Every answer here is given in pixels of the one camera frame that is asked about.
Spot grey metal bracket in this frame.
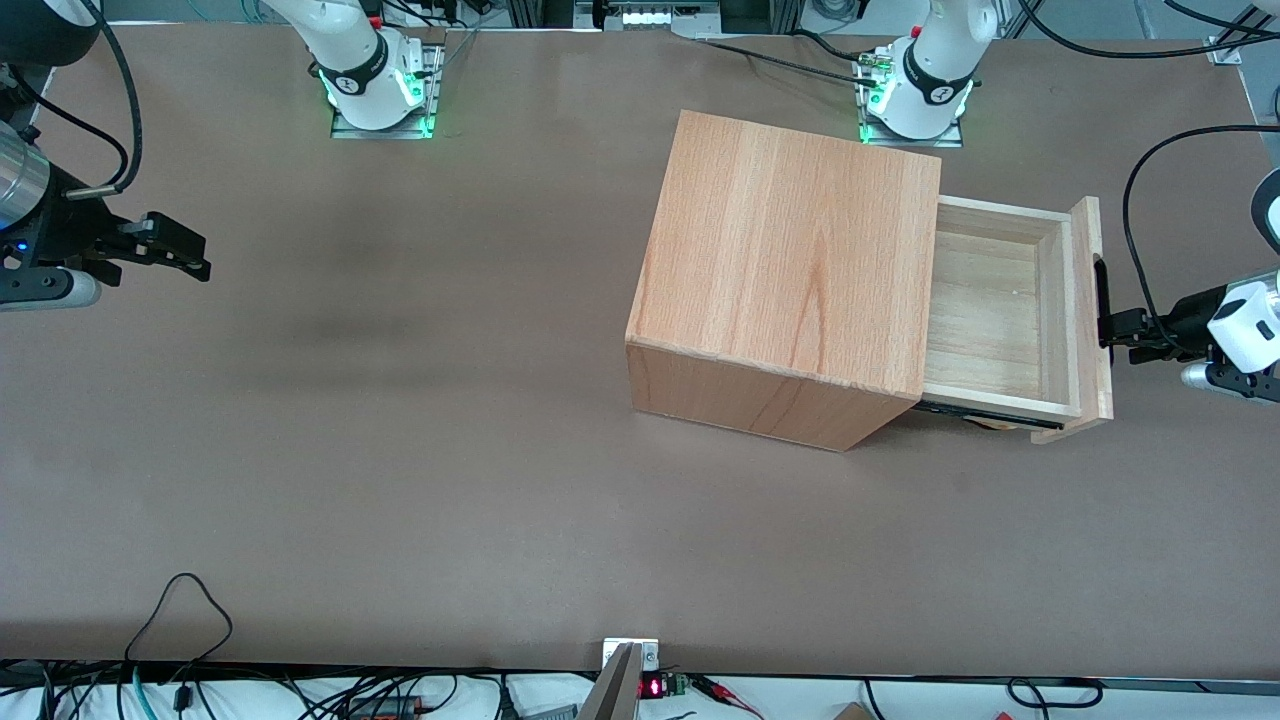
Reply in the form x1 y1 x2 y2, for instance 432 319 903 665
577 637 662 720

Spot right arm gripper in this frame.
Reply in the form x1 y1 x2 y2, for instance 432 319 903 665
0 165 212 289

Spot light wooden drawer cabinet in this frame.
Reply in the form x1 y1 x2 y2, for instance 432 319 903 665
625 108 944 454

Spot light wooden drawer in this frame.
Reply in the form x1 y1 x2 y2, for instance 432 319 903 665
915 194 1115 446

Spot black arm wrist cable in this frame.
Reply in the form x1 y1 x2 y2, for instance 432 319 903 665
1121 124 1280 347
80 0 144 197

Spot white power strip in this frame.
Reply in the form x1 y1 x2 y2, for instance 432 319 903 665
574 0 722 37

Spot black left arm wrist cable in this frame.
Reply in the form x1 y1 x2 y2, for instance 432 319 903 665
1121 124 1280 347

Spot red clip leads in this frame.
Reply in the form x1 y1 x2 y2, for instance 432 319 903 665
689 674 763 720

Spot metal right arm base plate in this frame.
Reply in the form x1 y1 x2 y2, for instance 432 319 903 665
329 38 445 140

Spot aluminium profile bar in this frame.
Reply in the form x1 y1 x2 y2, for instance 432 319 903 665
1204 0 1280 67

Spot black cable on table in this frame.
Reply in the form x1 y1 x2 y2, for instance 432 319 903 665
690 34 887 89

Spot black right arm wrist cable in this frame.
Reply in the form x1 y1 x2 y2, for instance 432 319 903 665
80 0 144 197

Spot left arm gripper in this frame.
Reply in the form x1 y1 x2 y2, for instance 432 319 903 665
1099 279 1280 374

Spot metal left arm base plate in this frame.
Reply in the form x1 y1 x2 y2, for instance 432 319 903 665
857 58 967 150

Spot black looped cable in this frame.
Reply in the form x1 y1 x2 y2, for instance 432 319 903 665
124 572 234 701

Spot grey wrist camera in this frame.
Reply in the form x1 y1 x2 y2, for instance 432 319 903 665
1180 361 1280 405
0 267 103 312

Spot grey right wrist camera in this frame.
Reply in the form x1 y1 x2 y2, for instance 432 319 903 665
0 267 103 312

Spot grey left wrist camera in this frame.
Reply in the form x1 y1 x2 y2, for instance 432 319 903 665
1180 361 1280 405

